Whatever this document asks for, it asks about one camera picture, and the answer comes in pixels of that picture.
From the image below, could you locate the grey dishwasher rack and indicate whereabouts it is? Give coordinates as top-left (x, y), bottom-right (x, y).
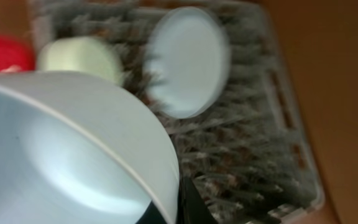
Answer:
top-left (30, 1), bottom-right (325, 223)

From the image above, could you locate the light blue plate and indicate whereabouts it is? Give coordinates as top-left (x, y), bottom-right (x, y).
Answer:
top-left (143, 7), bottom-right (231, 119)

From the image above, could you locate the red serving tray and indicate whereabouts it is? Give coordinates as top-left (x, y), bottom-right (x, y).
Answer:
top-left (0, 35), bottom-right (35, 73)

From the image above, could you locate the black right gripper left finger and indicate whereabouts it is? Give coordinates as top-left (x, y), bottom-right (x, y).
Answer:
top-left (136, 202), bottom-right (166, 224)

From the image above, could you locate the light blue bowl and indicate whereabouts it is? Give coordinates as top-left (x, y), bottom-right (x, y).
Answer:
top-left (0, 72), bottom-right (180, 223)

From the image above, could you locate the green bowl with food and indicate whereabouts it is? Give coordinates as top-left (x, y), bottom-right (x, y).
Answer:
top-left (37, 37), bottom-right (124, 86)

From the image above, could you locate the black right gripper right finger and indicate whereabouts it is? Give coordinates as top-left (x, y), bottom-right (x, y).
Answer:
top-left (177, 177), bottom-right (218, 224)

